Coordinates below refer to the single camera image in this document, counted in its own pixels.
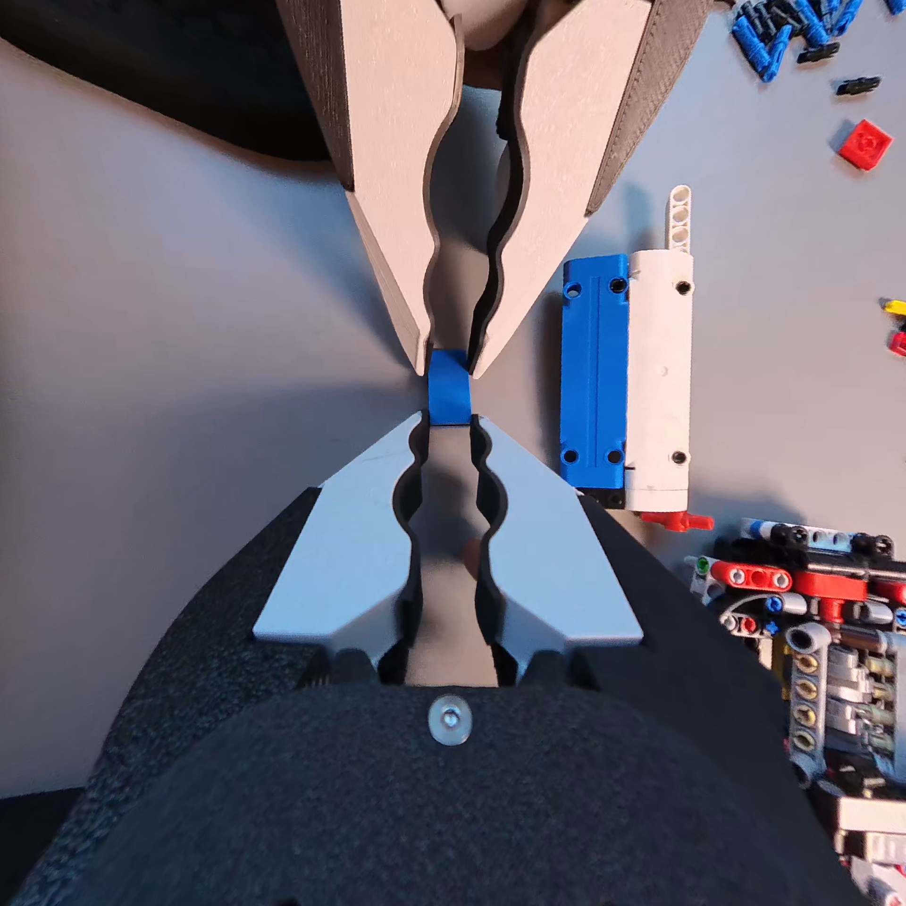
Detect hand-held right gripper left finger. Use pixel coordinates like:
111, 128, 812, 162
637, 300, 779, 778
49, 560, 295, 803
252, 409, 433, 659

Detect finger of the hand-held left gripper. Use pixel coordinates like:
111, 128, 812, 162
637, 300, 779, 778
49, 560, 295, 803
467, 0, 710, 381
275, 0, 466, 378

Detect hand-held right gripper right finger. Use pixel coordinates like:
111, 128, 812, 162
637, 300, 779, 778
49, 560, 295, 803
469, 415, 645, 659

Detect small blue lego piece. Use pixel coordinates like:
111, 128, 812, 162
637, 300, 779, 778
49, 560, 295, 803
428, 348, 472, 426

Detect blue white lego panel assembly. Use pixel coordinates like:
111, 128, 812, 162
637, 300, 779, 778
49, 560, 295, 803
561, 185, 716, 533

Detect partly built lego car chassis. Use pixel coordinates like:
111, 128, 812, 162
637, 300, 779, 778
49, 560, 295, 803
685, 518, 906, 906

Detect red square lego piece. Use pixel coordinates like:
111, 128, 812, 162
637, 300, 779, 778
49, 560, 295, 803
830, 119, 893, 171

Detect pile of blue black pins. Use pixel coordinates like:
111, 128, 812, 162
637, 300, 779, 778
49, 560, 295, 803
729, 0, 866, 83

